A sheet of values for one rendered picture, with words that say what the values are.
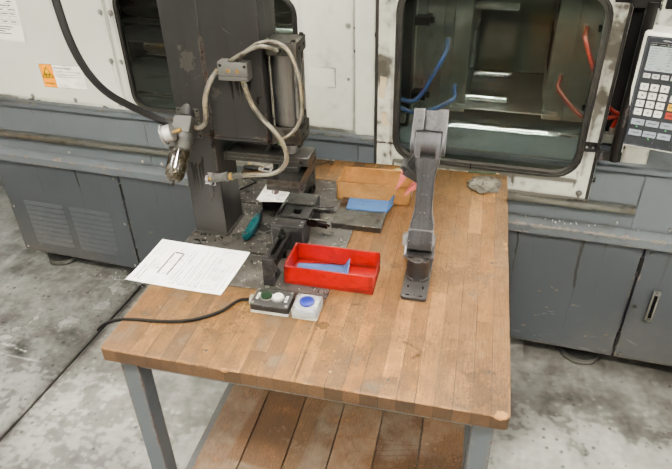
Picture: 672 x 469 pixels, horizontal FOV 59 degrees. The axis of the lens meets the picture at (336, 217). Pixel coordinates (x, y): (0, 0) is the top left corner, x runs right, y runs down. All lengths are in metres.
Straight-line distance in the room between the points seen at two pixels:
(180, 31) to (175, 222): 1.43
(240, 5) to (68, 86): 1.51
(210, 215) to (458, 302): 0.80
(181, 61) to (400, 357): 0.96
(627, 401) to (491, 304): 1.25
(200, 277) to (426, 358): 0.68
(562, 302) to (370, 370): 1.35
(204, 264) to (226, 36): 0.65
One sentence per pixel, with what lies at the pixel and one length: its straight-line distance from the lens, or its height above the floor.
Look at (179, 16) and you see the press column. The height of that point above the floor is 1.57.
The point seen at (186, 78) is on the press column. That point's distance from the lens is 1.70.
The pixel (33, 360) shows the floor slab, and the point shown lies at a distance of 3.06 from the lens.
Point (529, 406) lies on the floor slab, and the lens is 2.63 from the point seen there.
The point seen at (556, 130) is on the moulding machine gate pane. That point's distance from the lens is 2.22.
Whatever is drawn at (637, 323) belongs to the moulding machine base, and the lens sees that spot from 2.70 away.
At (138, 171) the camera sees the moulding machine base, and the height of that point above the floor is 0.70.
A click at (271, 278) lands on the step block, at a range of 1.65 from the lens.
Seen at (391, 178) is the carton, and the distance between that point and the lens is 2.10.
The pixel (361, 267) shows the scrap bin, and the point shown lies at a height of 0.91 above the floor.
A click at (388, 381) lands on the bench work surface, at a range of 1.40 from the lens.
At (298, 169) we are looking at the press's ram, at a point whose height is 1.15.
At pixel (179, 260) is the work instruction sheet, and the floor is 0.90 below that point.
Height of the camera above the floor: 1.93
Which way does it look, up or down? 32 degrees down
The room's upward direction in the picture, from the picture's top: 1 degrees counter-clockwise
